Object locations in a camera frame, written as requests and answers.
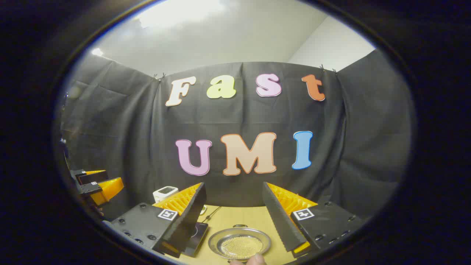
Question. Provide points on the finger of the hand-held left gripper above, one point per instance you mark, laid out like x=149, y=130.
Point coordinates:
x=106, y=189
x=90, y=177

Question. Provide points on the white toaster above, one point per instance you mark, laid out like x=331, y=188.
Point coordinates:
x=165, y=192

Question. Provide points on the stainless steel pot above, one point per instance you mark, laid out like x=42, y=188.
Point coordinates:
x=217, y=241

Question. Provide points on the black induction cooktop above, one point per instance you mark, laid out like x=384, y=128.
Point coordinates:
x=198, y=233

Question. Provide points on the white divided bean dish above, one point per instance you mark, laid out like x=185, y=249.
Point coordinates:
x=203, y=210

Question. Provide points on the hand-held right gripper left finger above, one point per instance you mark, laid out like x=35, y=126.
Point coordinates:
x=189, y=217

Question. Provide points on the pile of yellow soybeans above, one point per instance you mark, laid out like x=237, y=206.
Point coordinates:
x=241, y=246

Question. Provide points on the black backdrop cloth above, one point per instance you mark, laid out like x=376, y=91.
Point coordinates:
x=239, y=117

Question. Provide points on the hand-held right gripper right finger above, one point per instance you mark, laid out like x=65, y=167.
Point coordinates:
x=279, y=217

